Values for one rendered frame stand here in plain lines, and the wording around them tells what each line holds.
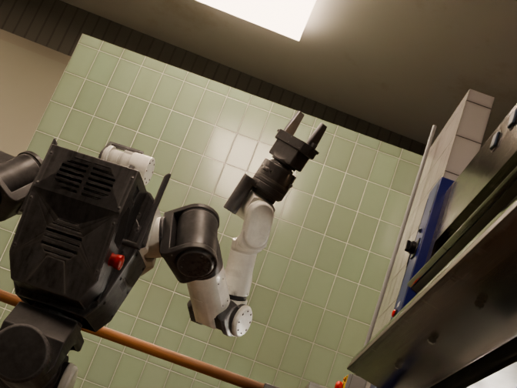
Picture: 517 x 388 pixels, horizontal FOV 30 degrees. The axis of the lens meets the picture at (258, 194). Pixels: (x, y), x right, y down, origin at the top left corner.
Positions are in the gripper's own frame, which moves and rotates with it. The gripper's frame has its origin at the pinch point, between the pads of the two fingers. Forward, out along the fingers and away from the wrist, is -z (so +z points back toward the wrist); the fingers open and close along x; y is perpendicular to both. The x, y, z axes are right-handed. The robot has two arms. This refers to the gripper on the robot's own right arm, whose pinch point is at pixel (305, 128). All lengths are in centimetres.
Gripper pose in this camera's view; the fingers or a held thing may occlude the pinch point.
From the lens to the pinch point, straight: 229.8
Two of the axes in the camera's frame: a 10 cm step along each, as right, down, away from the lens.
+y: 5.6, 3.7, 7.4
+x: -6.3, -4.0, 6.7
